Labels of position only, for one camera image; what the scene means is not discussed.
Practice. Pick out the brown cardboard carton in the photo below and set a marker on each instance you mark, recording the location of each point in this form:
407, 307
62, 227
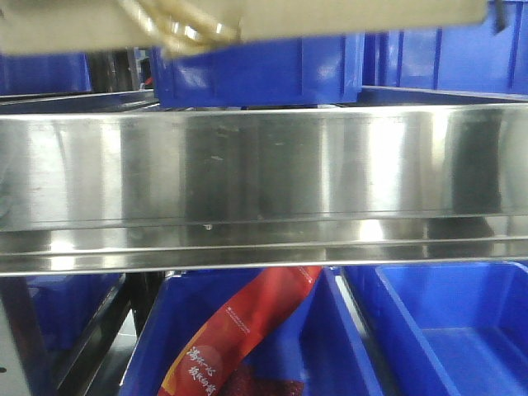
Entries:
193, 27

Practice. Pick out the blue bin upper middle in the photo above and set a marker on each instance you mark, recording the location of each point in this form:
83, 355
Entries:
289, 72

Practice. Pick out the blue bin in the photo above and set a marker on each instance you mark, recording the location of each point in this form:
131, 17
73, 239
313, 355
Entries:
289, 72
475, 58
65, 304
448, 329
44, 73
317, 351

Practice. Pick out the blue bin lower middle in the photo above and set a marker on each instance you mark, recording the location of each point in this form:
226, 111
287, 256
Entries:
317, 351

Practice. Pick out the red snack bag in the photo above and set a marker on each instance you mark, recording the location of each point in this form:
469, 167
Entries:
234, 330

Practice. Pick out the blue bin lower right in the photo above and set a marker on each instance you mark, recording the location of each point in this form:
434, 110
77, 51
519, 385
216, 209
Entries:
448, 329

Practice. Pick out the blue bin lower left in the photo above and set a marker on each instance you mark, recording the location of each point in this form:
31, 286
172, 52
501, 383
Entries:
65, 304

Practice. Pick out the blue bin upper right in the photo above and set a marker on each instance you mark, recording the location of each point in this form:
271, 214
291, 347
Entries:
475, 58

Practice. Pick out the blue bin upper left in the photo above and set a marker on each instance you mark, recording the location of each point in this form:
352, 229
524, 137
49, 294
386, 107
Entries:
44, 73

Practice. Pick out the stainless steel shelf rail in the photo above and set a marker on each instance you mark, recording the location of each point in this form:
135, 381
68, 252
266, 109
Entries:
153, 191

